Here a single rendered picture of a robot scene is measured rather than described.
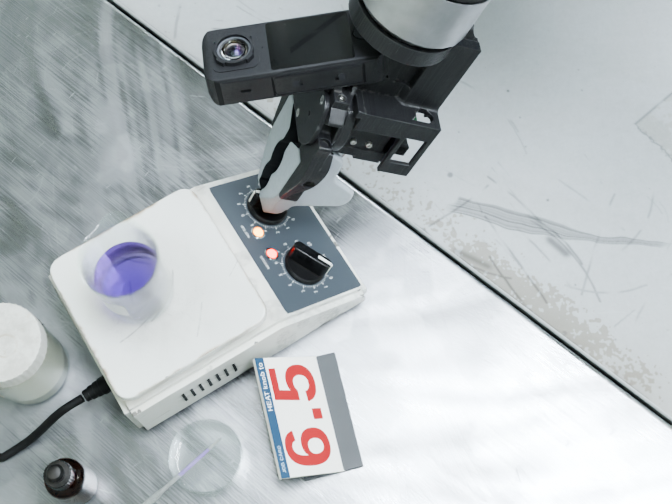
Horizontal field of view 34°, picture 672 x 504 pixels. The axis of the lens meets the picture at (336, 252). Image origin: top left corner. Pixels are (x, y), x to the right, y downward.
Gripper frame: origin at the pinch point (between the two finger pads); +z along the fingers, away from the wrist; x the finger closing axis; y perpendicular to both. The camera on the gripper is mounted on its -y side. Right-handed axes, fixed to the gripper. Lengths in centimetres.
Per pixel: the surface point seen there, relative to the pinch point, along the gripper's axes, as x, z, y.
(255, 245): -3.7, 1.9, -0.2
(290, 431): -16.0, 6.9, 3.5
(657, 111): 7.2, -10.3, 31.6
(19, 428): -12.1, 18.3, -13.8
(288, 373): -11.5, 6.5, 3.6
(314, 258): -5.3, 0.1, 3.7
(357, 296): -6.7, 2.3, 8.0
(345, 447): -16.6, 7.7, 8.2
